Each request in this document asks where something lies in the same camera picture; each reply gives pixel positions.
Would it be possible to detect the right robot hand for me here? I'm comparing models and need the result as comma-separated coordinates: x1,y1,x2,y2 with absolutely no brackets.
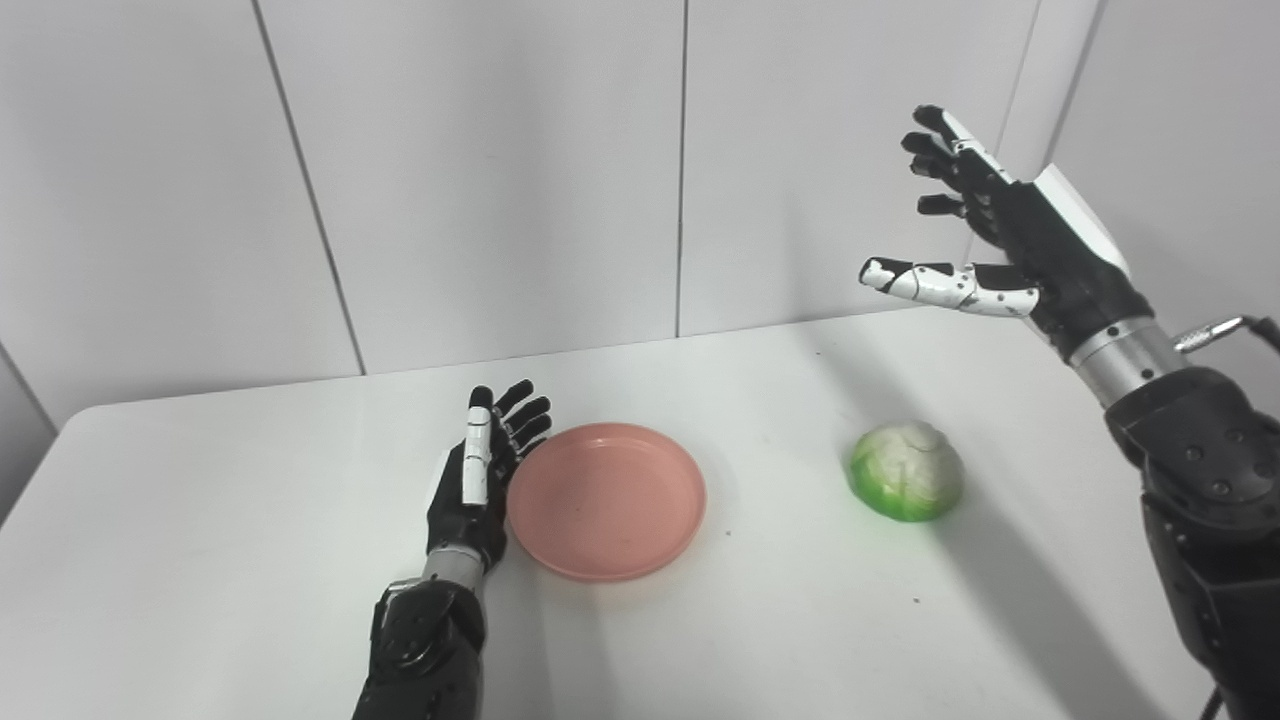
859,104,1156,361

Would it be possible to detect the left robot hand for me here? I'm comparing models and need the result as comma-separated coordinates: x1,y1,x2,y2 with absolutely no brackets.
426,379,553,574

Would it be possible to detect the pink plate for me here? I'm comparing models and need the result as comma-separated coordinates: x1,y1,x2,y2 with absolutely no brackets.
506,422,708,583

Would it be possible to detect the green white cabbage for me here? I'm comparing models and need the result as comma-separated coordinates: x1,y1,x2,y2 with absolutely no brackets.
848,420,966,523

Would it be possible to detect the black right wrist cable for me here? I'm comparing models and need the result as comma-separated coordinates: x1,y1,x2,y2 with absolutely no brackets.
1172,315,1280,353

